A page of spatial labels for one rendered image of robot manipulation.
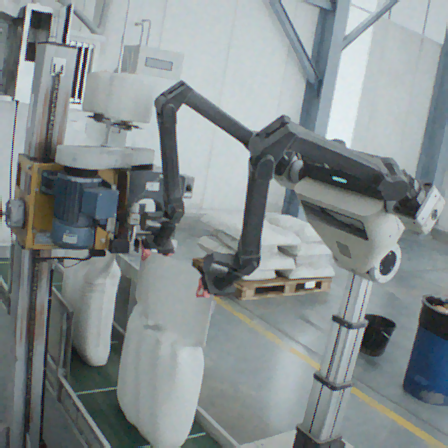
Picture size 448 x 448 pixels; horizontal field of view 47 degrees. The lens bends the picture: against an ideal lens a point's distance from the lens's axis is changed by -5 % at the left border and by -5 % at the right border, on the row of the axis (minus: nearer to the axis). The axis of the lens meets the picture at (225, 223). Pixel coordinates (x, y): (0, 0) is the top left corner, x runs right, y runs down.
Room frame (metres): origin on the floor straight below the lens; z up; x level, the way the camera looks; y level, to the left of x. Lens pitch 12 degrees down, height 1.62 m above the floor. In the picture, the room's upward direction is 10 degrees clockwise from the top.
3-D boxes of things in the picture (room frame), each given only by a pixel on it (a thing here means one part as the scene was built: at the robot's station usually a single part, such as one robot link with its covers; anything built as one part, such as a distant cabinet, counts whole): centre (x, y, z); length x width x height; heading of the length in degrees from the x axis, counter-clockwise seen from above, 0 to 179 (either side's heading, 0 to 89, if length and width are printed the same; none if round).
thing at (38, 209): (1.94, 0.63, 1.18); 0.34 x 0.25 x 0.31; 127
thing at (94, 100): (2.04, 0.55, 1.61); 0.15 x 0.14 x 0.17; 37
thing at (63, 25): (3.81, 1.40, 1.95); 0.30 x 0.01 x 0.48; 37
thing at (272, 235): (4.87, -0.37, 0.56); 0.66 x 0.42 x 0.15; 127
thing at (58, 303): (2.37, 0.86, 0.54); 1.05 x 0.02 x 0.41; 37
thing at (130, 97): (1.83, 0.39, 1.61); 0.17 x 0.17 x 0.17
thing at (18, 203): (1.81, 0.76, 1.14); 0.11 x 0.06 x 0.11; 37
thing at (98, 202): (1.68, 0.41, 1.25); 0.10 x 0.08 x 0.12; 152
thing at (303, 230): (5.43, -0.72, 0.56); 0.67 x 0.43 x 0.15; 37
